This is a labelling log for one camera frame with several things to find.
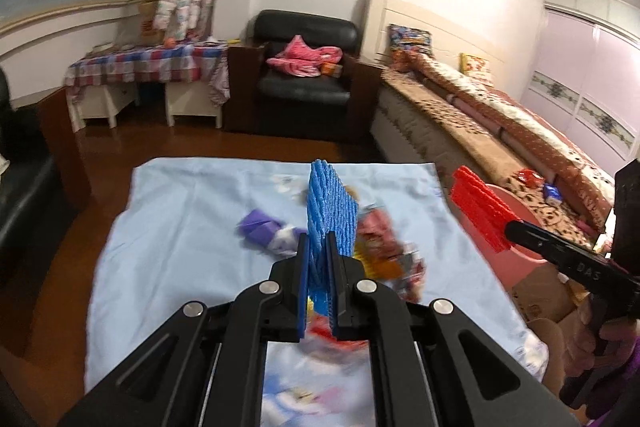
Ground person's right hand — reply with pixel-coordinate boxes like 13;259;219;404
562;307;640;380

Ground white bed base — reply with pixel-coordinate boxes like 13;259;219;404
372;82;481;188

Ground red snack packet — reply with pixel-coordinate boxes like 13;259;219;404
356;207;428;303

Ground pink plastic bin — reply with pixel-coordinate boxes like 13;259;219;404
457;184;561;293

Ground pink dotted clothing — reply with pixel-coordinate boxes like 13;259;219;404
266;35;343;78

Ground bed with brown floral blanket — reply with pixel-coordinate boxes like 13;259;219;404
382;69;613;253

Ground colourful printed pillow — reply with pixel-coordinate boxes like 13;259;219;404
387;24;433;72

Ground dark wooden side cabinet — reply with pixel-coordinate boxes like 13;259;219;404
222;44;266;132
350;56;386;142

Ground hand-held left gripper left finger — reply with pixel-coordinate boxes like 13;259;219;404
57;232;313;427

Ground lilac wardrobe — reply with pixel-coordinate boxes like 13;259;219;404
520;0;640;162

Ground person's right forearm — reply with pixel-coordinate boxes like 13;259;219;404
585;352;640;427

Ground purple wrapper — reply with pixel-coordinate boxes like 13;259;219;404
237;208;308;258

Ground plaid-covered side table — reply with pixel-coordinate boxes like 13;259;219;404
64;41;231;108

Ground rolled pink mat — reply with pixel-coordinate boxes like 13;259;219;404
447;92;513;145

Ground black leather armchair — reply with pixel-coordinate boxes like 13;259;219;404
250;9;361;140

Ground yellow floral pillow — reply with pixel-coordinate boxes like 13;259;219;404
459;53;496;88

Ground red foam net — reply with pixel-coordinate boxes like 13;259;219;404
449;166;516;254

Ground printed cardboard box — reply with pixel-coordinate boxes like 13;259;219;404
510;264;591;323

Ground yellow packet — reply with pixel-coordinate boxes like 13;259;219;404
352;247;381;278

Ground white bed headboard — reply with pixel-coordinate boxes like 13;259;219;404
361;0;493;78

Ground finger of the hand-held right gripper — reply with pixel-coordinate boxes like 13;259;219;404
504;219;626;305

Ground light blue printed cloth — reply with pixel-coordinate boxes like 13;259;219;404
85;157;551;427

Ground cardboard box with red print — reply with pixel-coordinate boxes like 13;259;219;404
137;1;168;45

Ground black sofa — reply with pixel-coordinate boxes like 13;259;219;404
0;67;61;273

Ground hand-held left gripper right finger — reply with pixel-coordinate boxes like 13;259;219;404
325;231;581;427

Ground white desk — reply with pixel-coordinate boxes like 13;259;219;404
70;79;223;132

